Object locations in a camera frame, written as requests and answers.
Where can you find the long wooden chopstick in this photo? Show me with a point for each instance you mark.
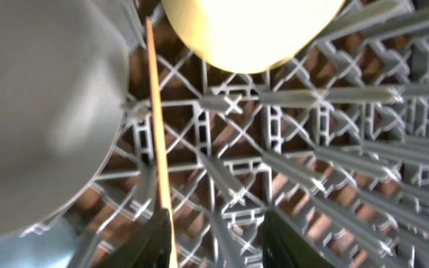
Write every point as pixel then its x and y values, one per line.
pixel 159 138

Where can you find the grey dishwasher rack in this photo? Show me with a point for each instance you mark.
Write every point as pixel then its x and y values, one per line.
pixel 336 141

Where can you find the pale green plate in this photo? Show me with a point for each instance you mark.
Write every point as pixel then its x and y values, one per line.
pixel 63 76

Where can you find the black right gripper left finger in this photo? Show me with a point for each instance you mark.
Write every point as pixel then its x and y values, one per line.
pixel 150 247

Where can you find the yellow bowl with food scraps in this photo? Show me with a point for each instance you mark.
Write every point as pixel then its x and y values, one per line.
pixel 248 36

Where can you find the blue cup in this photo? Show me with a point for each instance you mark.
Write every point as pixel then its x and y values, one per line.
pixel 53 248

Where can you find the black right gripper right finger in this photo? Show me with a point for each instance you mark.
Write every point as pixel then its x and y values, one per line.
pixel 284 248

